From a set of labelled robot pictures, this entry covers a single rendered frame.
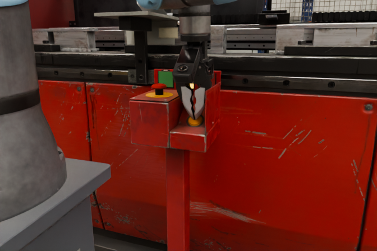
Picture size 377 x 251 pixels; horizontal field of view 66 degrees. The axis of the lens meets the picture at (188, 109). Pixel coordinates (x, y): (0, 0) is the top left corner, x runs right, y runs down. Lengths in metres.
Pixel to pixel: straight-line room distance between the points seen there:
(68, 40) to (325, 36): 0.99
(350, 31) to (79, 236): 0.92
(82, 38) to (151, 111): 0.66
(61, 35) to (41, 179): 1.11
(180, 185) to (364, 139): 0.53
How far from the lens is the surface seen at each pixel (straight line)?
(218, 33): 1.05
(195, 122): 0.75
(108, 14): 0.93
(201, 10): 0.69
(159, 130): 0.72
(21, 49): 0.30
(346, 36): 1.04
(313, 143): 0.95
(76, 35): 1.32
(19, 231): 0.28
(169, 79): 0.85
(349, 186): 1.02
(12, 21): 0.30
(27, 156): 0.30
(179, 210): 0.86
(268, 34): 1.28
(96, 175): 0.35
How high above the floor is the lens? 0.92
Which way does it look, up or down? 13 degrees down
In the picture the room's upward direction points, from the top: straight up
